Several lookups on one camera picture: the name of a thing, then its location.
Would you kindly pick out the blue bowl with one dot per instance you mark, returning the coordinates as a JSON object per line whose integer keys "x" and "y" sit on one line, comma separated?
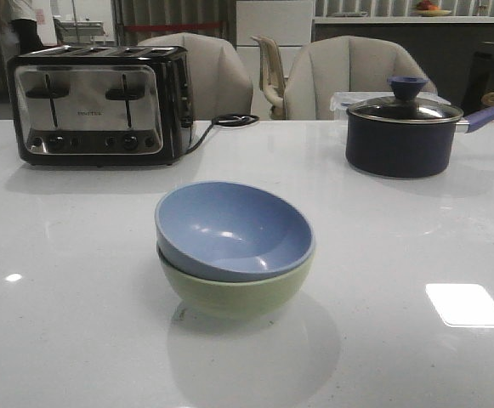
{"x": 231, "y": 232}

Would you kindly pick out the green bowl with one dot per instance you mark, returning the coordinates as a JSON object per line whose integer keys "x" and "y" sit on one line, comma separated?
{"x": 236, "y": 300}

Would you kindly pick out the beige upholstered chair left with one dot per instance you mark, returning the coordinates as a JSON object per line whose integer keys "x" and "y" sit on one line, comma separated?
{"x": 220, "y": 82}

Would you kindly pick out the beige upholstered chair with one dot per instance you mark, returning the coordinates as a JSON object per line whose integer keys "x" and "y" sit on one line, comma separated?
{"x": 342, "y": 64}
{"x": 220, "y": 82}

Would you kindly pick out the cream plastic chair background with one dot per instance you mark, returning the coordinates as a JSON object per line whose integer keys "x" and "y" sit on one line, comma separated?
{"x": 271, "y": 76}

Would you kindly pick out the clear plastic food container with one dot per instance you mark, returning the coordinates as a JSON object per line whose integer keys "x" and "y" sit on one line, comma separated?
{"x": 341, "y": 100}

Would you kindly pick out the dark blue saucepan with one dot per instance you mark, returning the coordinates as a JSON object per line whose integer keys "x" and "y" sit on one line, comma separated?
{"x": 407, "y": 149}

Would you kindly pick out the beige upholstered chair right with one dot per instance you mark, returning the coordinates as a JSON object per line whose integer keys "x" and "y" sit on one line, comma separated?
{"x": 342, "y": 64}

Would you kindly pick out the glass pot lid blue knob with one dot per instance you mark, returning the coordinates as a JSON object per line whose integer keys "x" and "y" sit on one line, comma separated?
{"x": 405, "y": 105}

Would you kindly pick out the white drawer cabinet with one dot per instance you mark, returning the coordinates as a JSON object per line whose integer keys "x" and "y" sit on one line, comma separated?
{"x": 289, "y": 23}

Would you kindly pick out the black chrome four-slot toaster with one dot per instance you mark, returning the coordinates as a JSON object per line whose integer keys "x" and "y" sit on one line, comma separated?
{"x": 102, "y": 106}

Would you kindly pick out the fruit bowl on counter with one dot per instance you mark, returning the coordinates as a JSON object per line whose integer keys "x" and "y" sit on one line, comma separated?
{"x": 426, "y": 8}

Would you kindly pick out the person in background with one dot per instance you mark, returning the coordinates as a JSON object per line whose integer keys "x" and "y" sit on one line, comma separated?
{"x": 23, "y": 19}

